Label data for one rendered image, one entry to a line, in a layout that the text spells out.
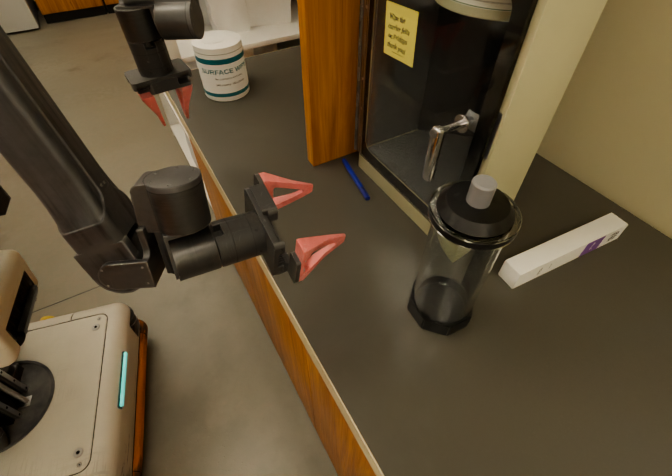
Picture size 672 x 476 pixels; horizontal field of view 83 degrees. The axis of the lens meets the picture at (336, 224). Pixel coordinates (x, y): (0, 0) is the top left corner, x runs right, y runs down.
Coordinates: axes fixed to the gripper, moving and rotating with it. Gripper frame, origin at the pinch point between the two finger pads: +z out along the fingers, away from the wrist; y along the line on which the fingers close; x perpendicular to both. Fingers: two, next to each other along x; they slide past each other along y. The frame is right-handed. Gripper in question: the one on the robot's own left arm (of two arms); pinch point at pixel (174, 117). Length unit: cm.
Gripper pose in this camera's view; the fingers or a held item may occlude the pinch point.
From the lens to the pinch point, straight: 82.6
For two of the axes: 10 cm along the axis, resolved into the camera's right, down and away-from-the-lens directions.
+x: -5.6, -5.7, 6.0
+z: 0.4, 7.0, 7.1
